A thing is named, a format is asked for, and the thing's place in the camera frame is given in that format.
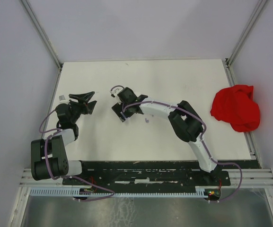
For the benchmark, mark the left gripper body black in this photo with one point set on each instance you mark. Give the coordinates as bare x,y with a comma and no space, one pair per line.
77,109

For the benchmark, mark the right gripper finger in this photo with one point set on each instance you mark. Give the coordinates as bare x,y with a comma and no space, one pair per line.
117,109
124,117

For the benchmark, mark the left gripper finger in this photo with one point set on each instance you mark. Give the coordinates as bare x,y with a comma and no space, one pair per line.
89,107
82,97

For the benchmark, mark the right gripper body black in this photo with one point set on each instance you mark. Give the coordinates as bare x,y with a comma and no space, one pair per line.
127,112

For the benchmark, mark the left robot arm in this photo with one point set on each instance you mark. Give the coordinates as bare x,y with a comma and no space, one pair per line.
48,156

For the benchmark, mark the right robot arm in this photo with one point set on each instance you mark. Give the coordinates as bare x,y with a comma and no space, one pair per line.
186,123

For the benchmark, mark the red cloth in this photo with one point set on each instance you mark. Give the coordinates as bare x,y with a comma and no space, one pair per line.
235,105

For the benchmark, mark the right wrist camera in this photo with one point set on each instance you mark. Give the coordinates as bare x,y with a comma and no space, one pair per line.
115,90

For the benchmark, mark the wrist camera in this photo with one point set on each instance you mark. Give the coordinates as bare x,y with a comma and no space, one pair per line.
115,90
62,99

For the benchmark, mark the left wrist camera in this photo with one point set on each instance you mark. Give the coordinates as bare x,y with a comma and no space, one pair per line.
62,99

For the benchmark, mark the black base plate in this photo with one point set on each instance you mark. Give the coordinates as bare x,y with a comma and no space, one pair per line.
149,176

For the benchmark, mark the white cable duct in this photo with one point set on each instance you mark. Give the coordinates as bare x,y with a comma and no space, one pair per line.
78,192

